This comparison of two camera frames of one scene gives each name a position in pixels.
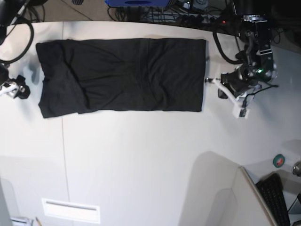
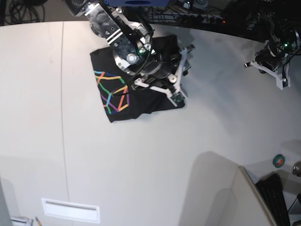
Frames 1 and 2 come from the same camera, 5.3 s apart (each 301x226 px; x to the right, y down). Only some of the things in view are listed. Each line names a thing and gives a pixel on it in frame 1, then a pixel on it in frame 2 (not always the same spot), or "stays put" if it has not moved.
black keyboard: [271, 189] stays put
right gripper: [239, 80] -> [271, 56]
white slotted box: [71, 211] stays put
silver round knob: [296, 168] stays put
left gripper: [23, 92] -> [157, 66]
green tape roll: [278, 160] stays put
